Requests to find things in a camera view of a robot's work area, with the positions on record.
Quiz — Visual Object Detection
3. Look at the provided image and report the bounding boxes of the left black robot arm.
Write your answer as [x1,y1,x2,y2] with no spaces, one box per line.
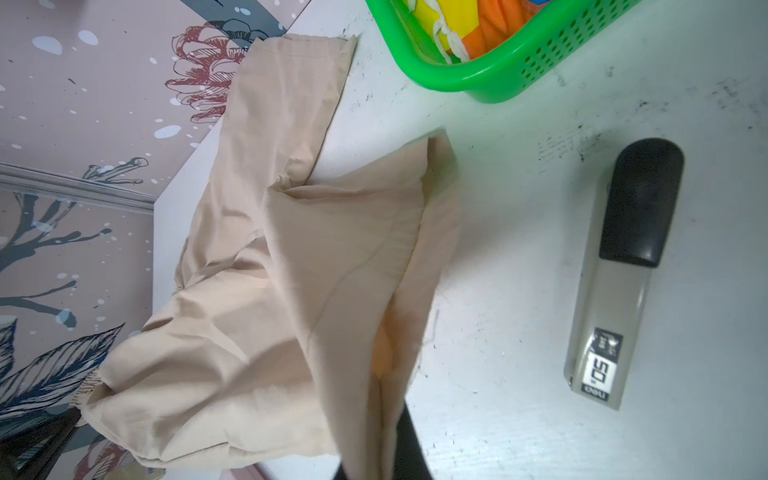
[1,408,81,480]

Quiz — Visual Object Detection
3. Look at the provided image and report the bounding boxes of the beige shorts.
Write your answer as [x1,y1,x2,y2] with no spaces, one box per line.
[77,35,459,479]

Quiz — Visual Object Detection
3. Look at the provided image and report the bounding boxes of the multicoloured shorts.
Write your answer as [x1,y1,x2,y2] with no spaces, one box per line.
[405,0,549,65]

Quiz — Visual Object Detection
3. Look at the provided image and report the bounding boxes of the green plastic basket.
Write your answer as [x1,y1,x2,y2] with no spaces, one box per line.
[367,0,636,104]

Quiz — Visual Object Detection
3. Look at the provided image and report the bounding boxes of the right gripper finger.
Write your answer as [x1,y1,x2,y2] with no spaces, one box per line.
[365,404,433,479]

